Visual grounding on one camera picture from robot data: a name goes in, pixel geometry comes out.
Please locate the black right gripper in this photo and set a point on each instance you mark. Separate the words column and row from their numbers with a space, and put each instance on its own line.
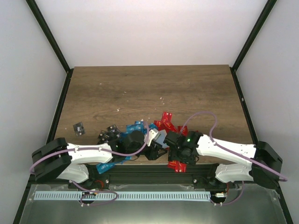
column 173, row 156

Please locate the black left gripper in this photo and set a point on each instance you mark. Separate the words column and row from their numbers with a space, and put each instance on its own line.
column 153, row 154

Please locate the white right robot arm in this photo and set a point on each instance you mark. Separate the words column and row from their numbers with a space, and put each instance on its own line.
column 248, row 162

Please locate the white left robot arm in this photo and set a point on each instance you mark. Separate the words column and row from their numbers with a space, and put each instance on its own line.
column 62, row 160

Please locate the blue VIP card centre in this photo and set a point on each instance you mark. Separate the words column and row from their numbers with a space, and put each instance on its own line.
column 135, row 127

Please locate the blue card top with chip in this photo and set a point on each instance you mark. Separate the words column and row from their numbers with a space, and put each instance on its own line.
column 138, row 123

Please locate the black card top of pile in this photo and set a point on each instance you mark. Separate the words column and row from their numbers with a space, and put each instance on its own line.
column 113, row 129

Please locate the black card of pile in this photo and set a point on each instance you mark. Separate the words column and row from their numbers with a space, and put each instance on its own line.
column 113, row 129
column 104, row 135

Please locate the black card middle of pile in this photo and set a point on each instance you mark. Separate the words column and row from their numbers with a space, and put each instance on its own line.
column 104, row 135

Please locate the red VIP card long diagonal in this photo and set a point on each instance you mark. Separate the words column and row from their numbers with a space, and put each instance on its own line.
column 165, row 125

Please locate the red VIP card top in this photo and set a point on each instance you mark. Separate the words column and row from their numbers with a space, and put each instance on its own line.
column 166, row 117

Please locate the lone black VIP card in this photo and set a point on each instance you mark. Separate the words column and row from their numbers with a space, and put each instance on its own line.
column 79, row 129

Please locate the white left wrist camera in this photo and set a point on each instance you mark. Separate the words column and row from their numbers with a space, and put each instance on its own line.
column 153, row 134

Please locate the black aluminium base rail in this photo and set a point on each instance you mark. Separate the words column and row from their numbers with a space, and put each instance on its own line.
column 197, row 176

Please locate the blue card near rail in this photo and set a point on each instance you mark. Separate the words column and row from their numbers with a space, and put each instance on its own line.
column 104, row 167

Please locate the light blue slotted cable duct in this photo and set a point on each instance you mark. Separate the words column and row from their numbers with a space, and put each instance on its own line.
column 124, row 196

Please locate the black frame post right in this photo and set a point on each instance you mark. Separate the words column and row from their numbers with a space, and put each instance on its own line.
column 254, row 32

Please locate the black frame post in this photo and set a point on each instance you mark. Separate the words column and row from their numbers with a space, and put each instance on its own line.
column 48, row 33
column 254, row 32

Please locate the black frame post left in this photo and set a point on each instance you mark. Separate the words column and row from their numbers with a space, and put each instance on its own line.
column 48, row 33

